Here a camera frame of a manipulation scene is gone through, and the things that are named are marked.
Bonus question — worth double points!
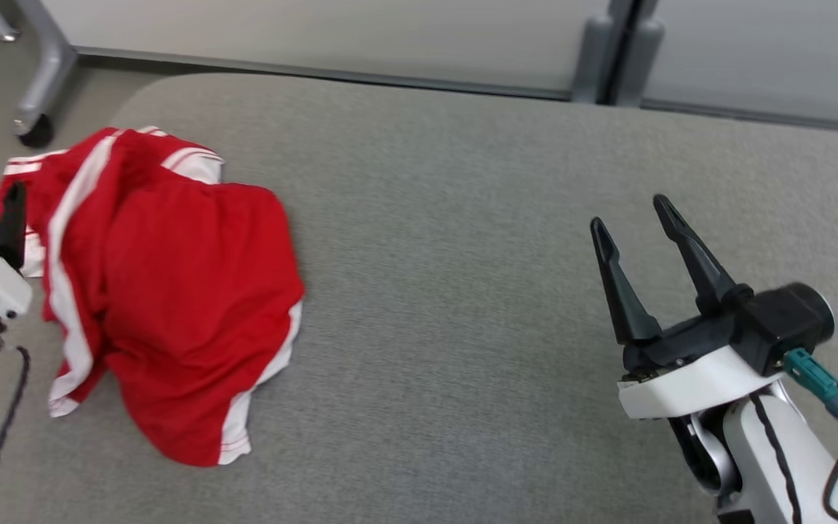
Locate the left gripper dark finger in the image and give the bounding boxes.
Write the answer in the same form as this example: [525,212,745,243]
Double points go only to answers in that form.
[0,182,27,269]

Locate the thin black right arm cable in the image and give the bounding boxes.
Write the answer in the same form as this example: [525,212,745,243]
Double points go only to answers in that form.
[750,393,803,524]

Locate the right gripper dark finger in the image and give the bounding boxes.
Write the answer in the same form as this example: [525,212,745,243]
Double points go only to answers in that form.
[653,194,753,315]
[591,217,661,345]

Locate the grey stand leg black caster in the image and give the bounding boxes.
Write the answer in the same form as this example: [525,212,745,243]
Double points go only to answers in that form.
[12,0,79,148]

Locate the right camera cable teal plug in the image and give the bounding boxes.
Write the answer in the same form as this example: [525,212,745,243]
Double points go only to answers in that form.
[783,348,838,524]

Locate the grey upholstered sofa seat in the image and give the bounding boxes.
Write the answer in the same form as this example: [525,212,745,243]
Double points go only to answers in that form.
[0,73,838,524]

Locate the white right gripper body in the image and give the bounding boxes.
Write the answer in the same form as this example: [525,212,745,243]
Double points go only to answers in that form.
[617,309,783,421]

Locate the red shorts white stripes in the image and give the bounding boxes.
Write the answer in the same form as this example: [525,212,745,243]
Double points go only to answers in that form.
[0,126,306,467]

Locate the grey partition post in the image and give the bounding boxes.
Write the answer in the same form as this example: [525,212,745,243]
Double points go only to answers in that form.
[572,0,634,103]
[612,0,665,108]

